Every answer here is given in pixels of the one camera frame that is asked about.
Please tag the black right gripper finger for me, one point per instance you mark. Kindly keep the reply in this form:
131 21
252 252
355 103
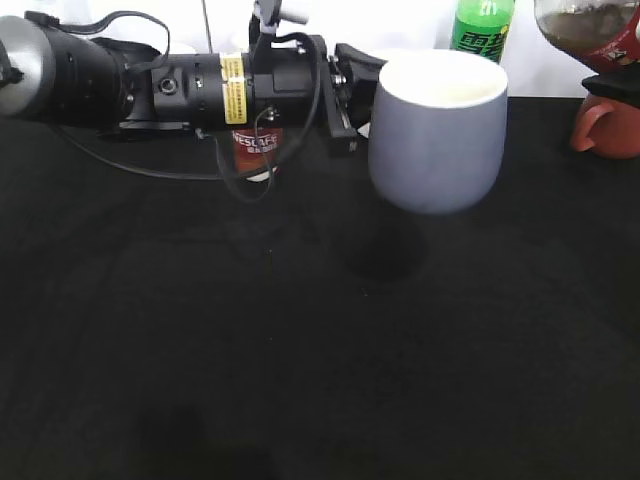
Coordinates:
622 87

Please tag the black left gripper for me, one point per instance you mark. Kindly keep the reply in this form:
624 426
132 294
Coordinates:
297 84

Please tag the green Sprite bottle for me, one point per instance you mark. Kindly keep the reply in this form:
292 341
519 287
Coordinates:
481 27

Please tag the grey ceramic mug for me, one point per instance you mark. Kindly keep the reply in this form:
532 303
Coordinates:
438 130

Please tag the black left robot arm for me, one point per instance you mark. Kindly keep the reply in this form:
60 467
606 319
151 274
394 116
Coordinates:
72 75

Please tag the brown Nescafe coffee bottle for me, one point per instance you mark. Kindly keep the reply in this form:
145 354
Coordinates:
250 151

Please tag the terracotta red ceramic mug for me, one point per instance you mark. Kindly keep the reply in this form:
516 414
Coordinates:
606 127

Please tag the cola bottle red label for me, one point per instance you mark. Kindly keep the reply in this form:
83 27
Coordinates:
602 35

